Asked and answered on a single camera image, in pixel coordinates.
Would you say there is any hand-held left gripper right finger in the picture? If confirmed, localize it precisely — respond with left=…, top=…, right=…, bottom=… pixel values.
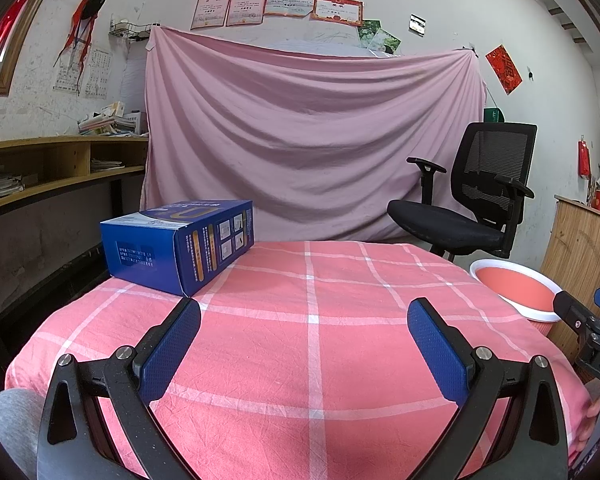
left=406, top=297, right=569, bottom=480

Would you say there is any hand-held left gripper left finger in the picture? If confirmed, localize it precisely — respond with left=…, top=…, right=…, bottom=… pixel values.
left=36, top=297, right=202, bottom=480

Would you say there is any coral plastic bin white rim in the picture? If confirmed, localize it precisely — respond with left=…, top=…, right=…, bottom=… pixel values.
left=469, top=259, right=566, bottom=348

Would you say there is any person's right hand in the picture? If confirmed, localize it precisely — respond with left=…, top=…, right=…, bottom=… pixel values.
left=571, top=391, right=600, bottom=469

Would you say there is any wooden cabinet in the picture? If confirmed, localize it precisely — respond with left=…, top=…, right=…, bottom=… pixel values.
left=540, top=195, right=600, bottom=313

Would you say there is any blue cardboard box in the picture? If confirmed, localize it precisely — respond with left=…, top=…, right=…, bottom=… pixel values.
left=100, top=200, right=256, bottom=297

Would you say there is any black mesh office chair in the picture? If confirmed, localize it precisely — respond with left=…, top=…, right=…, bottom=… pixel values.
left=386, top=122, right=539, bottom=264

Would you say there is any grey trousers leg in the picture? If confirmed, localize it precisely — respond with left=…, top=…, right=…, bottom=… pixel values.
left=0, top=389, right=44, bottom=480

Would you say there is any curved wooden shelf desk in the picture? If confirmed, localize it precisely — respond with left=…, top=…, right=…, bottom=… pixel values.
left=0, top=135, right=151, bottom=321

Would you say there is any stack of books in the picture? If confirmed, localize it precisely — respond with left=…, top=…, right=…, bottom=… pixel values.
left=77, top=101, right=150, bottom=137

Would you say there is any stack of loose papers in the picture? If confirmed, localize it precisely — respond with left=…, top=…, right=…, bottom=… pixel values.
left=0, top=165, right=39, bottom=204

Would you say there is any pink hanging sheet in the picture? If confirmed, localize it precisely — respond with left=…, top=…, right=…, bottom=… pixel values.
left=140, top=25, right=489, bottom=247

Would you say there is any green landscape photo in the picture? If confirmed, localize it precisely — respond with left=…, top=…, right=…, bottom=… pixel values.
left=358, top=20, right=384, bottom=49
left=370, top=27, right=402, bottom=56

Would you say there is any red tassel ornament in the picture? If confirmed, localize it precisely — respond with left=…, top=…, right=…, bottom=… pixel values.
left=54, top=0, right=109, bottom=94

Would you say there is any red paper wall poster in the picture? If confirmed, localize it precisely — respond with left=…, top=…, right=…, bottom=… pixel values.
left=485, top=45, right=524, bottom=95

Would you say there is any paper wall calendar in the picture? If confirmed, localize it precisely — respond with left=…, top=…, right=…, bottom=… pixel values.
left=54, top=50, right=114, bottom=97

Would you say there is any wire wall rack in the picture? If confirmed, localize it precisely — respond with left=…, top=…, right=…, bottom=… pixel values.
left=107, top=20, right=154, bottom=42

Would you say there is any wooden window frame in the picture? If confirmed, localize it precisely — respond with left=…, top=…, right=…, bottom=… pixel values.
left=0, top=0, right=67, bottom=97

